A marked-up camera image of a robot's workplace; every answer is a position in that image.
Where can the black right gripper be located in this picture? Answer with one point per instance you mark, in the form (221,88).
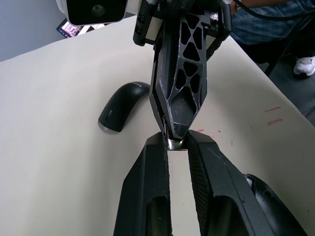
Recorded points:
(219,27)

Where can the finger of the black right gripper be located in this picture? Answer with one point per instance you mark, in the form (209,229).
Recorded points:
(180,110)
(161,83)

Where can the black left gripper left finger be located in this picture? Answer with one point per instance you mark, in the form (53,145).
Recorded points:
(137,186)

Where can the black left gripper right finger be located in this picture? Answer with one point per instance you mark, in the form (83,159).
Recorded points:
(221,172)

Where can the small silver usb receiver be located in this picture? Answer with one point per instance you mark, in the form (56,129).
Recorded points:
(175,145)

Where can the black mouse cover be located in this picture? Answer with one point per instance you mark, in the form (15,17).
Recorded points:
(123,105)

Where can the person in blue jeans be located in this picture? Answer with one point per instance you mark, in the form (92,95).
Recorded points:
(261,27)

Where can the black chair leg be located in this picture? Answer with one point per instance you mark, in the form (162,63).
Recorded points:
(288,41)

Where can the white sneaker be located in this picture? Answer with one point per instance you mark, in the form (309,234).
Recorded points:
(305,65)

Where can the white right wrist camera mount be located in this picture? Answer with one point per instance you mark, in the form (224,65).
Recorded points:
(94,11)

